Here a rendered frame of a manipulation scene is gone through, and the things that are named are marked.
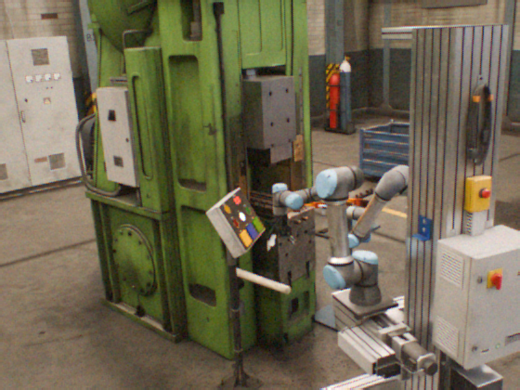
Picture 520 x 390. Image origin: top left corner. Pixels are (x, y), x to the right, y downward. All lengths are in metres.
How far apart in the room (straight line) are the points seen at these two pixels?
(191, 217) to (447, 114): 1.93
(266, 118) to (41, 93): 5.29
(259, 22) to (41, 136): 5.28
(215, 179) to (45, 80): 5.22
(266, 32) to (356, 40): 9.11
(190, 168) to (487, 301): 1.96
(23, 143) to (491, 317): 6.86
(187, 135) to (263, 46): 0.71
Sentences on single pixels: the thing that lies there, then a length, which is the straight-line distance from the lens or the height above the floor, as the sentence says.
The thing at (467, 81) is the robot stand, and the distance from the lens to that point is 2.16.
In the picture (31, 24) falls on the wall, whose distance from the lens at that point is 8.74.
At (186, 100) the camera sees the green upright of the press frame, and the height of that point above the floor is 1.66.
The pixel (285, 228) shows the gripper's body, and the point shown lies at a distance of 2.80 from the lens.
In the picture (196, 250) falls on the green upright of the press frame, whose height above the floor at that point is 0.68.
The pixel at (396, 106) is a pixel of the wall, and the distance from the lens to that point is 12.36.
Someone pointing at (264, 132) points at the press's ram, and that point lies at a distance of 3.20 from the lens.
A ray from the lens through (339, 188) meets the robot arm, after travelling 2.32.
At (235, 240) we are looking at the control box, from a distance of 2.80.
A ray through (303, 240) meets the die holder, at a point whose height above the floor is 0.71.
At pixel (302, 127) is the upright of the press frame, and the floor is 1.40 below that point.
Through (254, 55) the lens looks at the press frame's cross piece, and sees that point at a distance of 3.32.
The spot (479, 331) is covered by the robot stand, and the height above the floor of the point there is 0.92.
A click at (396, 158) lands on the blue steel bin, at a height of 0.38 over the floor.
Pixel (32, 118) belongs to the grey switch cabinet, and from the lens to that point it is 8.09.
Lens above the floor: 2.06
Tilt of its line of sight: 17 degrees down
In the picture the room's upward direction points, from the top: 3 degrees counter-clockwise
